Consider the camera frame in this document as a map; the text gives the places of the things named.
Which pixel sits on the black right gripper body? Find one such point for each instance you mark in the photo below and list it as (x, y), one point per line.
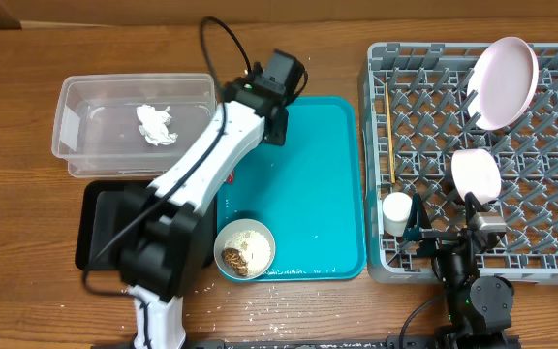
(447, 234)

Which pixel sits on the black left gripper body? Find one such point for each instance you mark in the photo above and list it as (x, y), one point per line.
(280, 136)

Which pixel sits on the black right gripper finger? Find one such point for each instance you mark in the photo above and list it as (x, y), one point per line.
(472, 205)
(418, 217)

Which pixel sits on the white cup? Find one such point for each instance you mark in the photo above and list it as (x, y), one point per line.
(396, 210)

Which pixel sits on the small pink bowl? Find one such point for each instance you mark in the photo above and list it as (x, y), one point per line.
(476, 171)

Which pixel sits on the red silver snack wrapper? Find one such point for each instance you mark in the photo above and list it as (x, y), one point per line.
(230, 177)

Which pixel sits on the wooden chopstick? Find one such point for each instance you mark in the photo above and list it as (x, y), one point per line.
(389, 136)

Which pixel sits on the grey dishwasher rack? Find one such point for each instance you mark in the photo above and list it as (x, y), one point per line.
(429, 101)

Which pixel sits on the grey bowl with rice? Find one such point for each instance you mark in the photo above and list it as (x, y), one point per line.
(255, 242)

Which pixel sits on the white napkin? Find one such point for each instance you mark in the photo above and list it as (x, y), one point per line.
(154, 125)

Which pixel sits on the large white plate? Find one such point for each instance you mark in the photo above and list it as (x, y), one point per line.
(504, 82)

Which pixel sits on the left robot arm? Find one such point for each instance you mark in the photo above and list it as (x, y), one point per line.
(159, 244)

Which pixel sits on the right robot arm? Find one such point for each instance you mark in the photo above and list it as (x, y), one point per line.
(479, 306)

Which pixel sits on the teal serving tray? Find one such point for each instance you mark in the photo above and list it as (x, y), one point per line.
(307, 192)

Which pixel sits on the brown mushroom piece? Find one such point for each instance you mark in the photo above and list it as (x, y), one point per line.
(235, 260)

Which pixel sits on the clear plastic bin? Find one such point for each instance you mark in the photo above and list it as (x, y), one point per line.
(97, 130)

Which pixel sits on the black tray bin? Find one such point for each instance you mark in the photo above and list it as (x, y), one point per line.
(95, 230)

